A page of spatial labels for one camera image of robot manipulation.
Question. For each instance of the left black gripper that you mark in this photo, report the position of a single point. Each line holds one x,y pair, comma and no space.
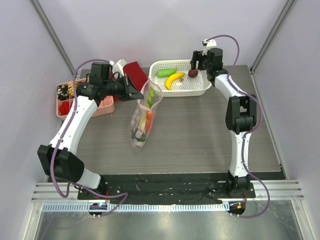
132,93

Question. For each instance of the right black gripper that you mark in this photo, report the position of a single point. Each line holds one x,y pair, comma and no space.
195,60

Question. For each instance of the toy purple onion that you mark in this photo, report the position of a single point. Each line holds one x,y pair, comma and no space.
192,73

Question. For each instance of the clear zip top bag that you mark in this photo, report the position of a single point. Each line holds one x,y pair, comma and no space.
156,100

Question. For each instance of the toy orange carrot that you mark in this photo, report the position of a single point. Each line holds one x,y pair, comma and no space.
148,121

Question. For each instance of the toy celery leek stalk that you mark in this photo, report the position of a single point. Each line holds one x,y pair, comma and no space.
139,120

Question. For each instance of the toy dark green avocado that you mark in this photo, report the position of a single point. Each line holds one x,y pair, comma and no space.
142,138

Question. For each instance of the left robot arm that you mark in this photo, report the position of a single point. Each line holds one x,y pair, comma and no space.
58,158

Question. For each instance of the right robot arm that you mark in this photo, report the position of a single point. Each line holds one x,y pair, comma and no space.
240,117

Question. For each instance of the red folded cloth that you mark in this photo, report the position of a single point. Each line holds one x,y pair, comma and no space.
136,74

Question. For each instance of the white perforated plastic basket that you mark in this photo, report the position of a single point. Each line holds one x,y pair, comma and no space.
183,86

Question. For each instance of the toy green cucumber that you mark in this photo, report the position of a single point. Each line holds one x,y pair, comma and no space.
167,72

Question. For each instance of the toy yellow banana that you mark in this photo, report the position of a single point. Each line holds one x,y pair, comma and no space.
172,78

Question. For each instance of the pink compartment tray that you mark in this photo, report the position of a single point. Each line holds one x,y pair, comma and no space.
65,97

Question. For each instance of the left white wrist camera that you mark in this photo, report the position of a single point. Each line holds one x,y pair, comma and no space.
118,67

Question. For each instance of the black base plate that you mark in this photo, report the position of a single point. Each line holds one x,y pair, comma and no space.
175,188

